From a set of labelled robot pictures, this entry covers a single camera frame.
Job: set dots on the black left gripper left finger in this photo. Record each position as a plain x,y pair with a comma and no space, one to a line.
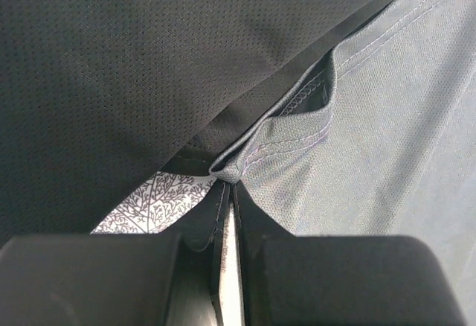
168,278

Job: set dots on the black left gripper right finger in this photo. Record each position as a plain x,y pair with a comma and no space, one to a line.
337,280

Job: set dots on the grey t shirt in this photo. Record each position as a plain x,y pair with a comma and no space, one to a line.
381,140

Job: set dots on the floral patterned table mat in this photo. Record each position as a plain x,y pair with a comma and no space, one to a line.
156,204

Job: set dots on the folded black t shirt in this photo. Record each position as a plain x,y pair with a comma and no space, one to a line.
97,95

